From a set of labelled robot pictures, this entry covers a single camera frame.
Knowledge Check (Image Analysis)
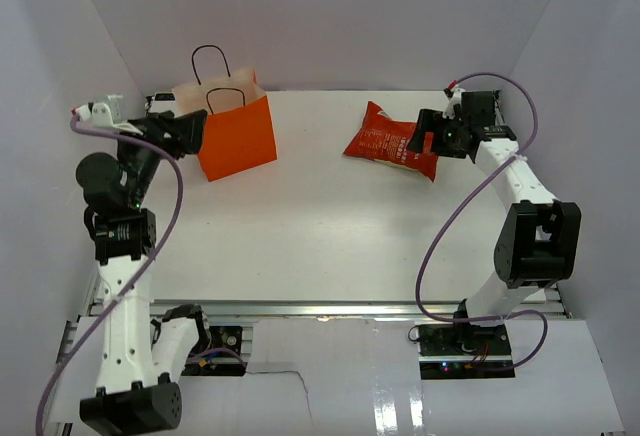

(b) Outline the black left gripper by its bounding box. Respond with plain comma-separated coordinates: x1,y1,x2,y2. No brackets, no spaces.
112,107,205,206

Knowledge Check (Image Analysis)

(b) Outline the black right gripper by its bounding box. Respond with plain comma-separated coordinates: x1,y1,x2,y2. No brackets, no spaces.
408,109,470,160

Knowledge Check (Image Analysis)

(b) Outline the large red chips bag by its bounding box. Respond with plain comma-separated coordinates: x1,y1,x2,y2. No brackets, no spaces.
343,101,438,181

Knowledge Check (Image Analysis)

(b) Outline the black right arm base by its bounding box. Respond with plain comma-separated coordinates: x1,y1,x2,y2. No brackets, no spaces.
407,324,512,361

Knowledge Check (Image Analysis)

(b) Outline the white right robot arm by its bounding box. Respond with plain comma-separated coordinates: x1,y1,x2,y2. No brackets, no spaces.
407,86,581,355

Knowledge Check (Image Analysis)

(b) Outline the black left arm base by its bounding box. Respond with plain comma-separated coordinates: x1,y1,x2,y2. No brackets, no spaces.
183,326,247,376

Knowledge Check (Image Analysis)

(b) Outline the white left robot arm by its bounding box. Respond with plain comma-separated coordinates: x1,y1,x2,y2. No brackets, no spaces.
76,109,212,435

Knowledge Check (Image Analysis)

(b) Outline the orange paper bag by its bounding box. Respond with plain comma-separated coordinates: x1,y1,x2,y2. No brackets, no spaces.
172,44,277,182

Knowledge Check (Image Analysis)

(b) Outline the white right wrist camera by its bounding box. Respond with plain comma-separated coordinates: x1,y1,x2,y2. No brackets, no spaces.
443,80,465,119

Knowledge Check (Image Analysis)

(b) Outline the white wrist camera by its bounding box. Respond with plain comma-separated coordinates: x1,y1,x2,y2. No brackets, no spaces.
443,80,465,119
71,94,126,129

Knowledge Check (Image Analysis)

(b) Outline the aluminium table edge rail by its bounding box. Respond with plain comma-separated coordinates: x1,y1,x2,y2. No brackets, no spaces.
493,90,506,126

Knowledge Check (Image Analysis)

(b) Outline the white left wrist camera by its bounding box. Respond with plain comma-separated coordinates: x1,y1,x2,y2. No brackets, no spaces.
71,94,126,129

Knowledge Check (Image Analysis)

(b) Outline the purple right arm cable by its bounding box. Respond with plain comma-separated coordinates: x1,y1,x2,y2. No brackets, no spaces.
416,72,549,370

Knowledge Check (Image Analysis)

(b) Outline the front aluminium rail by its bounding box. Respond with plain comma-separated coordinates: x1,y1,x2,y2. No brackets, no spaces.
88,300,566,320

